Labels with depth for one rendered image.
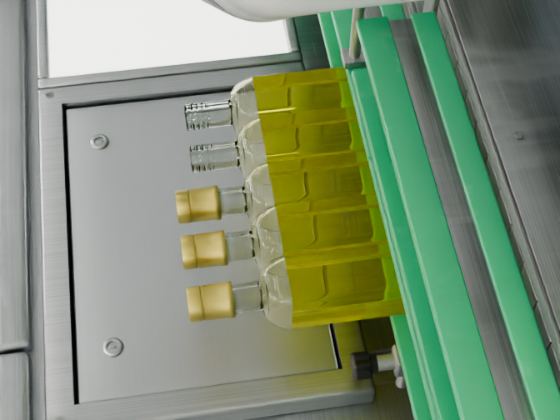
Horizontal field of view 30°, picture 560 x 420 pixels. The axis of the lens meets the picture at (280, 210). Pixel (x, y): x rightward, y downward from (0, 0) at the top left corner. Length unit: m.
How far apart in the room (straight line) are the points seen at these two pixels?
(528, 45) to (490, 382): 0.35
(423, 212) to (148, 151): 0.47
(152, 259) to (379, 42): 0.37
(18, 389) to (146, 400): 0.14
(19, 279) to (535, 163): 0.59
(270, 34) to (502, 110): 0.50
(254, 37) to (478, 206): 0.56
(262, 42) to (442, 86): 0.44
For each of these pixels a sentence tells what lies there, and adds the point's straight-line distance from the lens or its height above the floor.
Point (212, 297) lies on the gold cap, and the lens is 0.99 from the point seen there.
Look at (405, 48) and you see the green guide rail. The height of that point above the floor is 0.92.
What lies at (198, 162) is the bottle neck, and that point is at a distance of 1.09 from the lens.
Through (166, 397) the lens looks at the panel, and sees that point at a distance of 1.10.
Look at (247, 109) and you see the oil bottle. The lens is 1.11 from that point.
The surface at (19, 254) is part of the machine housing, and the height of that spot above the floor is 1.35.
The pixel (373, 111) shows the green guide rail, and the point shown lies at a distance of 1.07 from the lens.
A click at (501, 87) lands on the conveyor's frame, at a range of 0.98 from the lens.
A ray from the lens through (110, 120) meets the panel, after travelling 1.32.
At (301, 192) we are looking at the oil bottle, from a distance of 1.04.
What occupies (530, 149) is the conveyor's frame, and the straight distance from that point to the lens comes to 0.94.
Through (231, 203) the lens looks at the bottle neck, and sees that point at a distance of 1.06.
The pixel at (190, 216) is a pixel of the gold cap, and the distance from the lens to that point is 1.06.
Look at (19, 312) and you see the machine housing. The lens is 1.18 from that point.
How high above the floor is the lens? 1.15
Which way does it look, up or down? 5 degrees down
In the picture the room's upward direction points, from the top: 97 degrees counter-clockwise
